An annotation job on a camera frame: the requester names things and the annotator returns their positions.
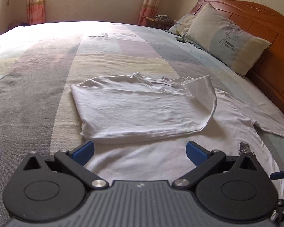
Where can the grey blue cloth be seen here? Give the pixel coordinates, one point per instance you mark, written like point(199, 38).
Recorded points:
point(196, 44)

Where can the small black device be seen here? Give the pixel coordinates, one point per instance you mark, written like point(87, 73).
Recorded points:
point(181, 39)

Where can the pale blue pillow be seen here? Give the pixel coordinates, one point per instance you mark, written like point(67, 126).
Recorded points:
point(179, 26)

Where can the grey bundle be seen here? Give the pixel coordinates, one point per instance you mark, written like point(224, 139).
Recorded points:
point(165, 19)

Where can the bed with patchwork sheet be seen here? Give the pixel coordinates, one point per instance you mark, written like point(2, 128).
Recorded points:
point(37, 75)

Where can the wooden headboard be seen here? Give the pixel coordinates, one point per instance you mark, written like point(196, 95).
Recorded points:
point(274, 52)

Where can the wooden nightstand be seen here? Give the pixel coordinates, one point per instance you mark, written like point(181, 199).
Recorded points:
point(151, 23)

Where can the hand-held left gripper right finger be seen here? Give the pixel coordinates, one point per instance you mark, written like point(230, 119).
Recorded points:
point(196, 155)

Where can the white printed t-shirt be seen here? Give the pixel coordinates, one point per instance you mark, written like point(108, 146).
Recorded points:
point(132, 106)

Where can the pink striped curtain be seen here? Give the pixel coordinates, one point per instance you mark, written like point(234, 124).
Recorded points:
point(35, 2)
point(151, 2)

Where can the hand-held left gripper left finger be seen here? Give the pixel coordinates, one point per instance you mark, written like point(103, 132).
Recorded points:
point(84, 152)

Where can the large patchwork pillow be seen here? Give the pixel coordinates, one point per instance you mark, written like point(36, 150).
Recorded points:
point(227, 40)

